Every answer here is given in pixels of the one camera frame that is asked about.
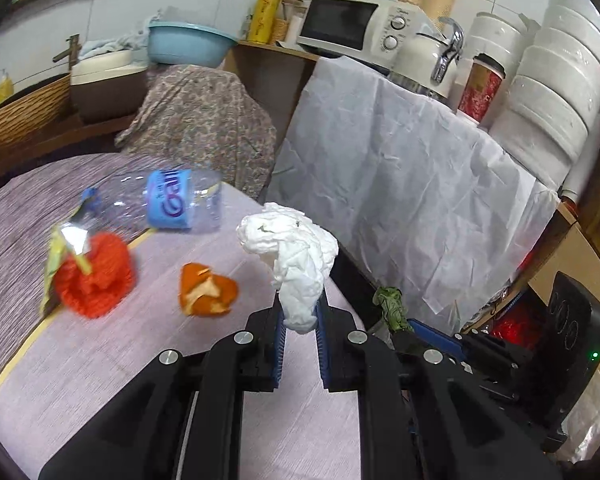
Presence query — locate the white kettle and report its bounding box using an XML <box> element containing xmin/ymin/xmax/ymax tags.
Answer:
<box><xmin>390</xmin><ymin>16</ymin><xmax>466</xmax><ymax>103</ymax></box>

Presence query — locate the stack of white containers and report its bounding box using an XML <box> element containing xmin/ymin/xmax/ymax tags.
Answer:
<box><xmin>462</xmin><ymin>10</ymin><xmax>538</xmax><ymax>86</ymax></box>

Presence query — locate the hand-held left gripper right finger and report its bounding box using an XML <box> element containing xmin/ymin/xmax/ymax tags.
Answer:
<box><xmin>316</xmin><ymin>295</ymin><xmax>563</xmax><ymax>480</ymax></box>

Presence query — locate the red paper cup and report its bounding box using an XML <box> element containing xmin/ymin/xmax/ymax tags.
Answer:
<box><xmin>457</xmin><ymin>53</ymin><xmax>507</xmax><ymax>123</ymax></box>

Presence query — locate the white plastic bag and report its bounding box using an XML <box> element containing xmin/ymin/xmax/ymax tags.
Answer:
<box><xmin>555</xmin><ymin>370</ymin><xmax>600</xmax><ymax>466</ymax></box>

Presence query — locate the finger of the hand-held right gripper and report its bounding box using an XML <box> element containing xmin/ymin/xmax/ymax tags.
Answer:
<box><xmin>447</xmin><ymin>360</ymin><xmax>523</xmax><ymax>406</ymax></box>
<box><xmin>392</xmin><ymin>317</ymin><xmax>523</xmax><ymax>368</ymax></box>

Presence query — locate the yellow silver wrapper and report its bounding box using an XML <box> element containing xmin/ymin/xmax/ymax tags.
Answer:
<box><xmin>40</xmin><ymin>224</ymin><xmax>98</xmax><ymax>316</ymax></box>

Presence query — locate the light blue towel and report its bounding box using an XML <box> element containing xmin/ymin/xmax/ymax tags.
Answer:
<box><xmin>77</xmin><ymin>7</ymin><xmax>181</xmax><ymax>61</ymax></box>

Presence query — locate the metal faucet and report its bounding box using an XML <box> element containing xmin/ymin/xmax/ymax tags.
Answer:
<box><xmin>52</xmin><ymin>34</ymin><xmax>81</xmax><ymax>70</ymax></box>

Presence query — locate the wicker basket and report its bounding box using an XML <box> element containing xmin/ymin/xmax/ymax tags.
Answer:
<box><xmin>0</xmin><ymin>74</ymin><xmax>73</xmax><ymax>148</ymax></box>

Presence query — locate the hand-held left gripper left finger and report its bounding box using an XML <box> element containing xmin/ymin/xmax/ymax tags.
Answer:
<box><xmin>39</xmin><ymin>305</ymin><xmax>287</xmax><ymax>480</ymax></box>

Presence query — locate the blue plastic basin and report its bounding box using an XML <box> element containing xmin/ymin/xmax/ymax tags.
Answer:
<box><xmin>147</xmin><ymin>20</ymin><xmax>240</xmax><ymax>67</ymax></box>

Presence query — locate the green vegetable leaf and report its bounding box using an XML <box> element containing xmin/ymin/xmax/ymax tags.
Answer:
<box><xmin>372</xmin><ymin>286</ymin><xmax>415</xmax><ymax>333</ymax></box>

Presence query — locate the white cloth cover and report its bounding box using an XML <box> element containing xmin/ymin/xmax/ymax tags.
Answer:
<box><xmin>265</xmin><ymin>55</ymin><xmax>561</xmax><ymax>333</ymax></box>

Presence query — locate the white microwave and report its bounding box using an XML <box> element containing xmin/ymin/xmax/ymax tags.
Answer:
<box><xmin>296</xmin><ymin>0</ymin><xmax>431</xmax><ymax>61</ymax></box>

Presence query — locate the wooden sink counter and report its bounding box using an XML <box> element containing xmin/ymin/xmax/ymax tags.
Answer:
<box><xmin>0</xmin><ymin>112</ymin><xmax>141</xmax><ymax>191</ymax></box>

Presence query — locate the orange peel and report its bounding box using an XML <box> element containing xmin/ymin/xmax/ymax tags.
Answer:
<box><xmin>179</xmin><ymin>262</ymin><xmax>240</xmax><ymax>317</ymax></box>

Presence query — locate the clear chopstick jar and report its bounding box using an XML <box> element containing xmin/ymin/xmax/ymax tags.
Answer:
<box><xmin>272</xmin><ymin>0</ymin><xmax>306</xmax><ymax>43</ymax></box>

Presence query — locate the clear plastic bottle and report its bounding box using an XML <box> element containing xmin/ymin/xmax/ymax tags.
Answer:
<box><xmin>72</xmin><ymin>167</ymin><xmax>226</xmax><ymax>236</ymax></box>

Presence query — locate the white tissue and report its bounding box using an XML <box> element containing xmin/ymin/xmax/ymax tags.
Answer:
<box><xmin>236</xmin><ymin>202</ymin><xmax>340</xmax><ymax>335</ymax></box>

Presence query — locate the red knitted net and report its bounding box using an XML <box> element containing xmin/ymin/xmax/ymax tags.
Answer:
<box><xmin>54</xmin><ymin>232</ymin><xmax>135</xmax><ymax>320</ymax></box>

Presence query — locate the stack of white foam bowls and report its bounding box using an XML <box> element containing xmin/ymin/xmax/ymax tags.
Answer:
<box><xmin>482</xmin><ymin>0</ymin><xmax>600</xmax><ymax>196</ymax></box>

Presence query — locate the yellow soap bottle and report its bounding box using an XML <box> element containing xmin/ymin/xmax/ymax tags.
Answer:
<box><xmin>0</xmin><ymin>67</ymin><xmax>16</xmax><ymax>108</ymax></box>

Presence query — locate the grey purple table mat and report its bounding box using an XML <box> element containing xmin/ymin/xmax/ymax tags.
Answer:
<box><xmin>0</xmin><ymin>152</ymin><xmax>191</xmax><ymax>401</ymax></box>

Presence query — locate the floral cloth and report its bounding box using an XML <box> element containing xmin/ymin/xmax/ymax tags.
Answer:
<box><xmin>115</xmin><ymin>64</ymin><xmax>278</xmax><ymax>198</ymax></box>

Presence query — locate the yellow plastic wrap roll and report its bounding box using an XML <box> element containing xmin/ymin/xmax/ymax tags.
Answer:
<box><xmin>247</xmin><ymin>0</ymin><xmax>287</xmax><ymax>45</ymax></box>

